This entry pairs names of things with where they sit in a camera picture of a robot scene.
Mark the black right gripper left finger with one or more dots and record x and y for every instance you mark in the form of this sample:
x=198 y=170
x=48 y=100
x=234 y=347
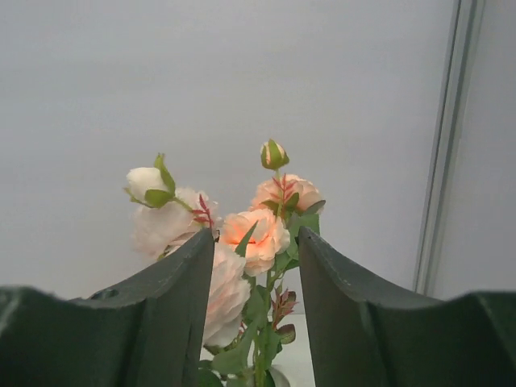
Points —
x=144 y=331

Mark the white ribbed ceramic vase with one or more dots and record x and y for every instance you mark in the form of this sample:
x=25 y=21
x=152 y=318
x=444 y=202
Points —
x=275 y=376

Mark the right aluminium frame post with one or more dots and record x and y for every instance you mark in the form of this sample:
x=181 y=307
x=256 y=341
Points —
x=462 y=42

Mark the pale pink rose stem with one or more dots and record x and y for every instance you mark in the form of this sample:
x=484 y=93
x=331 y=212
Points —
x=168 y=216

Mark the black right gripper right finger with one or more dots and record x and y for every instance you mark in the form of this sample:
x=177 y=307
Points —
x=366 y=331

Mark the orange rose stem with bud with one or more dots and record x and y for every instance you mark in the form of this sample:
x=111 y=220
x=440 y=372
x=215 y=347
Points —
x=245 y=326

